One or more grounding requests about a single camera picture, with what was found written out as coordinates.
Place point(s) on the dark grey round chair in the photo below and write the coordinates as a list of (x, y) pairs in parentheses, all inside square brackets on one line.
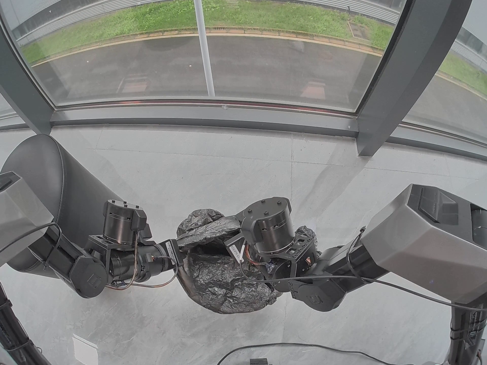
[(57, 173)]

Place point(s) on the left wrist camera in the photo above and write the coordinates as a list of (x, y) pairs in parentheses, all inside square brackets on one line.
[(139, 219)]

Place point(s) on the window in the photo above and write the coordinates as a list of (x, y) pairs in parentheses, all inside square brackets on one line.
[(399, 89)]

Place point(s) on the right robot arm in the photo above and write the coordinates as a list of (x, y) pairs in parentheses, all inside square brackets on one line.
[(418, 234)]

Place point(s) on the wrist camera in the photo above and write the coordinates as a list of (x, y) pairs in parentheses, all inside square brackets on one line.
[(246, 222), (139, 219)]

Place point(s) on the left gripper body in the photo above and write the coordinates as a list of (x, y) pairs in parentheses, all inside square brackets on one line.
[(152, 262)]

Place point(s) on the black plastic bag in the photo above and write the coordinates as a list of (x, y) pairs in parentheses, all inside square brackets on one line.
[(228, 280)]

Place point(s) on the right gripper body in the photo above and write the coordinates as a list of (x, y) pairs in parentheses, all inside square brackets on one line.
[(237, 251)]

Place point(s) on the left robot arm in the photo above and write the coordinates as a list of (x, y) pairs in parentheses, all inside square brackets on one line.
[(87, 276)]

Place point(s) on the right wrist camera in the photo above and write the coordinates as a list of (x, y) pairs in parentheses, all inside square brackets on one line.
[(246, 222)]

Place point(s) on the small black box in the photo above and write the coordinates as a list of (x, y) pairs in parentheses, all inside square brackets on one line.
[(260, 362)]

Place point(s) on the crumpled black plastic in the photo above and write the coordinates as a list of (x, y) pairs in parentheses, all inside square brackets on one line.
[(307, 232)]

